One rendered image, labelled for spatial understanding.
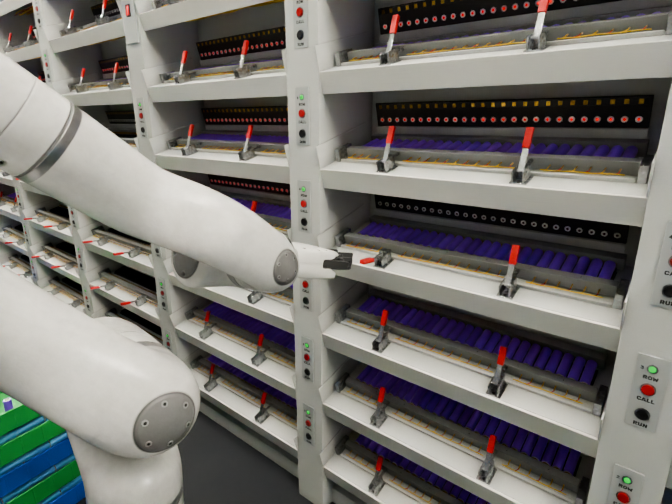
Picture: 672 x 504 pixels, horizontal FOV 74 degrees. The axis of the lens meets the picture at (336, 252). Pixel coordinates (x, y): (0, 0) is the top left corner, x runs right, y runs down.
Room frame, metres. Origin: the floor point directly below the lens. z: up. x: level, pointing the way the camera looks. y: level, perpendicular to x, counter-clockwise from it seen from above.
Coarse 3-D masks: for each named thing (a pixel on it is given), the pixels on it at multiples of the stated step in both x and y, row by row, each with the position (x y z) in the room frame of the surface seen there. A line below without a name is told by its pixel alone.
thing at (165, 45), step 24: (192, 24) 1.58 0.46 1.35; (144, 48) 1.44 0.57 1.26; (168, 48) 1.50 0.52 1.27; (192, 48) 1.57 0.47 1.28; (144, 96) 1.45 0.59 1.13; (168, 120) 1.48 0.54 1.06; (192, 120) 1.55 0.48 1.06; (144, 144) 1.47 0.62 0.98; (168, 288) 1.44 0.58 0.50; (168, 312) 1.45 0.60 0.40
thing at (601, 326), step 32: (352, 224) 1.08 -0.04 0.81; (448, 224) 0.98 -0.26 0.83; (480, 224) 0.93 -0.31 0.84; (416, 288) 0.84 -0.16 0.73; (448, 288) 0.79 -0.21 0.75; (480, 288) 0.77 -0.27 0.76; (512, 320) 0.72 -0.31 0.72; (544, 320) 0.68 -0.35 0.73; (576, 320) 0.65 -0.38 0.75; (608, 320) 0.63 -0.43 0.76
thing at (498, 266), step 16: (352, 240) 1.01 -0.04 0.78; (368, 240) 0.98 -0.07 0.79; (384, 240) 0.96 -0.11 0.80; (400, 256) 0.91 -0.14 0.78; (416, 256) 0.91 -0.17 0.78; (432, 256) 0.88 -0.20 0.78; (448, 256) 0.86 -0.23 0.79; (464, 256) 0.84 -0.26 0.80; (480, 256) 0.83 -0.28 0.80; (480, 272) 0.80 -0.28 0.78; (496, 272) 0.80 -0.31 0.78; (528, 272) 0.76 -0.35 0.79; (544, 272) 0.75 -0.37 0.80; (560, 272) 0.74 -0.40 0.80; (560, 288) 0.72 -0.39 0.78; (576, 288) 0.72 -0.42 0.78; (592, 288) 0.70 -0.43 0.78; (608, 288) 0.68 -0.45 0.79
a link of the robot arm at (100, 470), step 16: (96, 320) 0.54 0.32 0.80; (112, 320) 0.54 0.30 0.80; (128, 336) 0.50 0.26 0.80; (144, 336) 0.51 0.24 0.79; (80, 448) 0.47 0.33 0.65; (96, 448) 0.47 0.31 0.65; (176, 448) 0.51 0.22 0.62; (80, 464) 0.46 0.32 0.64; (96, 464) 0.46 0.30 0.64; (112, 464) 0.46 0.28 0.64; (128, 464) 0.46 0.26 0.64; (144, 464) 0.47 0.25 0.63; (160, 464) 0.48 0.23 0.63; (176, 464) 0.49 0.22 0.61; (96, 480) 0.45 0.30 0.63; (112, 480) 0.45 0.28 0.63; (128, 480) 0.45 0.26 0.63; (144, 480) 0.45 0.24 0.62; (160, 480) 0.46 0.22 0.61; (176, 480) 0.48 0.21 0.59; (96, 496) 0.44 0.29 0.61; (112, 496) 0.43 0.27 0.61; (128, 496) 0.44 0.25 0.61; (144, 496) 0.44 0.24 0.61; (160, 496) 0.45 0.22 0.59; (176, 496) 0.48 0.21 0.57
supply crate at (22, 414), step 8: (0, 392) 1.08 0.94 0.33; (0, 400) 1.04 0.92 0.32; (16, 400) 1.04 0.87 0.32; (0, 408) 1.01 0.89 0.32; (16, 408) 0.94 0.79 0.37; (24, 408) 0.96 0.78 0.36; (0, 416) 0.91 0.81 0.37; (8, 416) 0.92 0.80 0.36; (16, 416) 0.94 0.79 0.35; (24, 416) 0.95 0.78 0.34; (32, 416) 0.97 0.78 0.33; (0, 424) 0.91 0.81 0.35; (8, 424) 0.92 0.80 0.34; (16, 424) 0.94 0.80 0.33; (0, 432) 0.91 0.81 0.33; (8, 432) 0.92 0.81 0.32
